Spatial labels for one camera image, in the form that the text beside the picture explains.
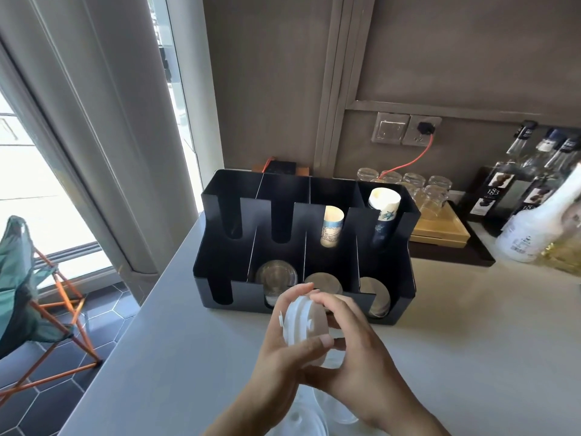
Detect person's right hand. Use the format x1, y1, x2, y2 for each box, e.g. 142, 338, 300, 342
297, 290, 413, 428

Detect person's left hand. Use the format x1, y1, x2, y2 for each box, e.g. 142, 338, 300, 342
246, 292, 335, 424

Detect person's right forearm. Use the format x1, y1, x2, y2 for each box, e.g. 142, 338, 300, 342
362, 398, 453, 436

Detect person's left forearm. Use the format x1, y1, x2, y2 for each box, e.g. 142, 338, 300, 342
202, 398, 283, 436

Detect stack of flat lids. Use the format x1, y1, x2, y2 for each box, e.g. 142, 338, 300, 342
303, 272, 344, 297
359, 277, 392, 319

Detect stack of clear dome lids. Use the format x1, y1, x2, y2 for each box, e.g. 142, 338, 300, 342
254, 260, 298, 309

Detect stack of beige paper cups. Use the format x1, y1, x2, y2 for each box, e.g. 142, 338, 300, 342
320, 205, 347, 249

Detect black cup and lid organizer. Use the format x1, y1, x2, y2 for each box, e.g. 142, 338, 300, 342
193, 169, 422, 326

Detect stack of blue paper cups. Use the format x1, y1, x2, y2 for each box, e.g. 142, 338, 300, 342
368, 187, 401, 251

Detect wooden tray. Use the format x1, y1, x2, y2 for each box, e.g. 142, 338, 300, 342
409, 202, 472, 249

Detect dark brown base tray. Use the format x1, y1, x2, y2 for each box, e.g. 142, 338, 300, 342
408, 221, 497, 268

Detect cluster of clear drinking glasses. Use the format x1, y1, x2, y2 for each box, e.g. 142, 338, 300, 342
356, 167, 453, 219

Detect white plastic bottle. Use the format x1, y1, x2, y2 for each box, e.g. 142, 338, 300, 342
494, 162, 581, 263

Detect clear syrup bottle black label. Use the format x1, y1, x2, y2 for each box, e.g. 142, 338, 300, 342
508, 128, 568, 223
467, 121, 539, 224
542, 135, 581, 196

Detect yellow liquid bottle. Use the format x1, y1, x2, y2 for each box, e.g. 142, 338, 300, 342
539, 209, 581, 278

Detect narrow glass window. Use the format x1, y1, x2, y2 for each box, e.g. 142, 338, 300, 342
149, 0, 205, 215

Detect grey curtain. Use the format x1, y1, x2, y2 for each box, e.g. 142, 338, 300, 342
0, 0, 159, 289

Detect large glass window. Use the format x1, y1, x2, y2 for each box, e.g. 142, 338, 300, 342
0, 90, 114, 291

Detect orange power cable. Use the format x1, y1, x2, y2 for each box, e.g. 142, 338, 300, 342
378, 133, 433, 182

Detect grey wall switch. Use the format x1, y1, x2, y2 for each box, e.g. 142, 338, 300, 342
371, 112, 411, 145

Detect grey wall socket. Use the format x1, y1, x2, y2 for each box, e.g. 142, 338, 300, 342
402, 114, 443, 147

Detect green folding chair orange frame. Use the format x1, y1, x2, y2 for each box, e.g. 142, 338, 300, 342
0, 215, 103, 405

